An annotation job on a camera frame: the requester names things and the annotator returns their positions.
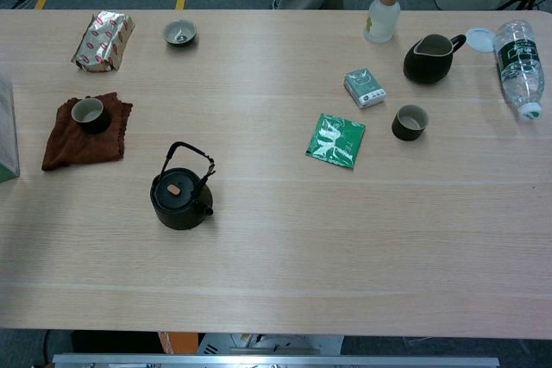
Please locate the dark teacup with beige inside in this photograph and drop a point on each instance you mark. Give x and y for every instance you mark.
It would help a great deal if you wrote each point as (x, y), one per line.
(92, 126)
(405, 132)

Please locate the gold foil tea package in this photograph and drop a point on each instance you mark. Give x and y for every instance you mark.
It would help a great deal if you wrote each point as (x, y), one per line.
(103, 40)

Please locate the clear box with green base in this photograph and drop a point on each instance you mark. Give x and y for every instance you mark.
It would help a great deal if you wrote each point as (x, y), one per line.
(8, 135)

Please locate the shallow grey tea bowl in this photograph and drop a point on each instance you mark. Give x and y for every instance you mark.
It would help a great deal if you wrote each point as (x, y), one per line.
(179, 33)

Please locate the brown folded cloth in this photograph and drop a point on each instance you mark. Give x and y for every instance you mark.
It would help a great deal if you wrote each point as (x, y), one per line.
(82, 152)

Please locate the orange panel under table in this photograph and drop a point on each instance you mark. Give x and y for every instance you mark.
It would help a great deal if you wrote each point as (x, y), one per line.
(179, 342)

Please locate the green tea sachet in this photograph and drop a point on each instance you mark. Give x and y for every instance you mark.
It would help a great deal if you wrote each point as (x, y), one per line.
(336, 139)

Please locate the frosted bottle with wooden cap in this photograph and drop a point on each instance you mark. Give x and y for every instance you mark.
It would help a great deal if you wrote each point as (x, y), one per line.
(381, 19)

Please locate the black iron teapot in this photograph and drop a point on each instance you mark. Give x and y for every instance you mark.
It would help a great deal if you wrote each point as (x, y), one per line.
(177, 208)

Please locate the aluminium rail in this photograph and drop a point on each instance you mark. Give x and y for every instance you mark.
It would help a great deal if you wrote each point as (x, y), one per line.
(276, 361)

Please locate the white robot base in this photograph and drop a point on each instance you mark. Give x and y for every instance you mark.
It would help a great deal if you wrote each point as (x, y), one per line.
(302, 344)

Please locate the small green white box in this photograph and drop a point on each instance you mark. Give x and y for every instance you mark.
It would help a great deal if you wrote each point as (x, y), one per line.
(364, 85)

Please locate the white round lid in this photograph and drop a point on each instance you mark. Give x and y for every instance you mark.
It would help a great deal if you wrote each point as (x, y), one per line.
(478, 40)

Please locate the clear plastic water bottle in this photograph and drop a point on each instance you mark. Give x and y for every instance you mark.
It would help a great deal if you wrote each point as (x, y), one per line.
(517, 66)

